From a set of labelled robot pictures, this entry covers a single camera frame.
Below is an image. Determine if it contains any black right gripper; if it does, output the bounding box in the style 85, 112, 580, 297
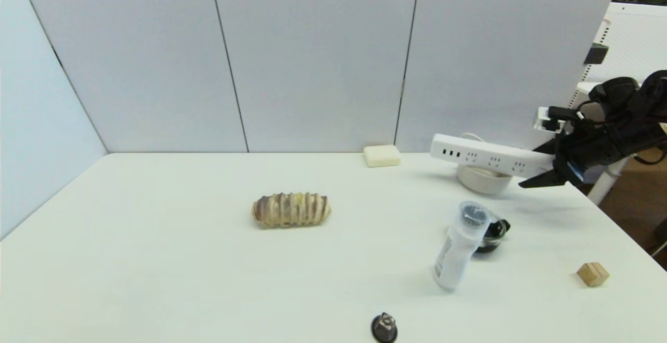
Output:
518, 124, 623, 189

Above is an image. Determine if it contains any white power strip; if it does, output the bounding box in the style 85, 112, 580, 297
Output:
429, 133, 555, 179

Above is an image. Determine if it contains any beige bowl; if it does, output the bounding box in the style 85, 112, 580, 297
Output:
456, 165, 514, 195

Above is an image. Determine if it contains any white desk leg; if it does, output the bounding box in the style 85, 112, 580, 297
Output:
586, 158, 631, 205

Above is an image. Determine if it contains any black panel clip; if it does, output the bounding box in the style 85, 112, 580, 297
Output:
584, 44, 609, 66

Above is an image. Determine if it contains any small wooden cube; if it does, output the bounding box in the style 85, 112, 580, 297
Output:
576, 262, 610, 287

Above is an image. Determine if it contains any white spray bottle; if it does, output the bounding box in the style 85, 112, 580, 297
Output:
433, 201, 493, 291

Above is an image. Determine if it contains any white perforated panel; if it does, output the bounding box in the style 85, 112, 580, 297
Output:
542, 3, 667, 185

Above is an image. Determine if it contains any cream soap bar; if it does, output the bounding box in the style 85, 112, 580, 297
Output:
363, 144, 402, 168

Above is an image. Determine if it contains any black round stopper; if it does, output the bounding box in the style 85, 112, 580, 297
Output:
371, 312, 399, 343

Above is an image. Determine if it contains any striped bread roll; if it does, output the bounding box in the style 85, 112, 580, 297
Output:
252, 192, 332, 228

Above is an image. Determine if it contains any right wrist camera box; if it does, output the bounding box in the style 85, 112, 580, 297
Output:
534, 106, 582, 132

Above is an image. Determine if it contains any black camera cable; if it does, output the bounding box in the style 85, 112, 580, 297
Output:
550, 101, 608, 123

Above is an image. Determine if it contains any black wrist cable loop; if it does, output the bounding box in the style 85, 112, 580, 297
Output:
631, 148, 667, 166

